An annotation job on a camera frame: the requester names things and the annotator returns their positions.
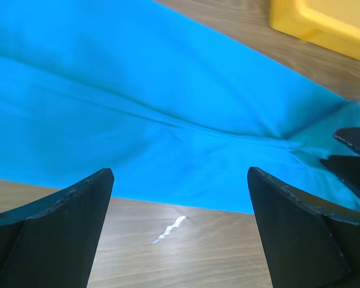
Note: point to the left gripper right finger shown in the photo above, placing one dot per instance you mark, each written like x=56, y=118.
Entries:
x=307, y=241

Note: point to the teal t shirt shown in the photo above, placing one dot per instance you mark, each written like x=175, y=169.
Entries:
x=178, y=111

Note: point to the yellow plastic tray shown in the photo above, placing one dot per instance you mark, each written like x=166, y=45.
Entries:
x=334, y=25

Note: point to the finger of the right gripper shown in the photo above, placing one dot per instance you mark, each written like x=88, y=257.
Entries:
x=346, y=169
x=349, y=137

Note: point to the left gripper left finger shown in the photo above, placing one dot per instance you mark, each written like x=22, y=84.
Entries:
x=51, y=242

